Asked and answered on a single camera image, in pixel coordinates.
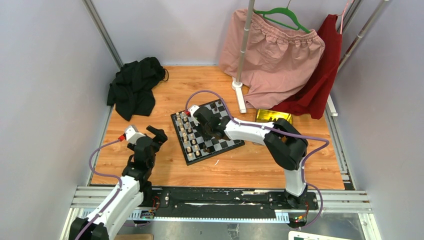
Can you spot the silver rack pole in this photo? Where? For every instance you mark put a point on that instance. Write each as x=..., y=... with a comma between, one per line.
x=245, y=37

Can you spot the gold metal tin tray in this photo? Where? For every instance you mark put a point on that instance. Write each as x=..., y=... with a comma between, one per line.
x=266, y=115

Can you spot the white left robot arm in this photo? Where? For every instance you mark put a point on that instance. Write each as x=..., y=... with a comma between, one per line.
x=132, y=190

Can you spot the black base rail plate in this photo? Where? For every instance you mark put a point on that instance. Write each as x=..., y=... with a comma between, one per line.
x=227, y=203

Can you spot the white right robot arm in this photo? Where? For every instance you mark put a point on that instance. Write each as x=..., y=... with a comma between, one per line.
x=278, y=137

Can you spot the green clothes hanger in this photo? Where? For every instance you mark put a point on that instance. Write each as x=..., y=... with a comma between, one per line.
x=284, y=17

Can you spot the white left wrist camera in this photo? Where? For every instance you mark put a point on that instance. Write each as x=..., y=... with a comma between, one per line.
x=131, y=135

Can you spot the black cloth garment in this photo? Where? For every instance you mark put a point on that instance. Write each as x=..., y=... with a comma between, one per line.
x=131, y=91

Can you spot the black white chessboard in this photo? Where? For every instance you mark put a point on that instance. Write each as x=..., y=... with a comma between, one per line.
x=217, y=146

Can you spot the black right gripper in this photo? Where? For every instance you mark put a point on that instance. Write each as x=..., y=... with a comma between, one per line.
x=206, y=136

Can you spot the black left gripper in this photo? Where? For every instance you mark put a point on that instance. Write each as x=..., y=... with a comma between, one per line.
x=159, y=136

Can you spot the white rack stand base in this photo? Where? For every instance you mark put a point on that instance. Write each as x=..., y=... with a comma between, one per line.
x=239, y=96

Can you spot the red cloth garment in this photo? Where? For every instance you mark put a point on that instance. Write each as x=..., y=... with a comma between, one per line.
x=312, y=98

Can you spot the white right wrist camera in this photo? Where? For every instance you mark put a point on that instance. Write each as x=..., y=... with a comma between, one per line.
x=190, y=114

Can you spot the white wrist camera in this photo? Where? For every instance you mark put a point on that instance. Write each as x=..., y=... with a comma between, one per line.
x=131, y=135
x=190, y=114

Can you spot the pink cloth garment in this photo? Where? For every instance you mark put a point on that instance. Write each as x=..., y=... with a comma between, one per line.
x=278, y=62

